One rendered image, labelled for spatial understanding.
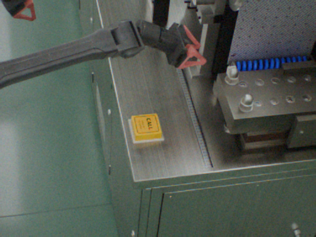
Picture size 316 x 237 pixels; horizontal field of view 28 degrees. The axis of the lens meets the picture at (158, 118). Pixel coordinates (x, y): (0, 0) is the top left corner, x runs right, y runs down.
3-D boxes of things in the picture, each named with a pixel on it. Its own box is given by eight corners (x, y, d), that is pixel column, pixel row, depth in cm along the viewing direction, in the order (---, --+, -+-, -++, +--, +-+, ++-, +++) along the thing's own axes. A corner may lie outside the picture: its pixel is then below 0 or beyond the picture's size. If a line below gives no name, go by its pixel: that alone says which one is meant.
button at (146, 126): (131, 121, 170) (131, 115, 169) (156, 118, 172) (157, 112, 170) (135, 141, 166) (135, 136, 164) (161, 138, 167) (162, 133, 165)
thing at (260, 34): (227, 63, 170) (239, 10, 157) (308, 56, 175) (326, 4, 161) (227, 65, 170) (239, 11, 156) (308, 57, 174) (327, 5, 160)
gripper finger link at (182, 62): (199, 77, 164) (170, 66, 159) (192, 58, 168) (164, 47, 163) (215, 59, 160) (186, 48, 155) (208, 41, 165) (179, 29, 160)
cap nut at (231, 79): (223, 76, 166) (225, 63, 162) (236, 74, 167) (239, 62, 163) (226, 86, 164) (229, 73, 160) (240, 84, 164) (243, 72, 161)
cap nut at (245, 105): (236, 102, 160) (239, 90, 157) (250, 100, 161) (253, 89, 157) (240, 113, 158) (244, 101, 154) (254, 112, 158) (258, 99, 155)
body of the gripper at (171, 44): (174, 68, 160) (150, 59, 156) (166, 41, 166) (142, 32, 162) (189, 50, 156) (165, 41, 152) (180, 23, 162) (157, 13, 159)
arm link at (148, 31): (140, 34, 151) (141, 13, 153) (124, 45, 156) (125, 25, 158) (163, 43, 154) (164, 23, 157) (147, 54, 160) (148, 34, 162)
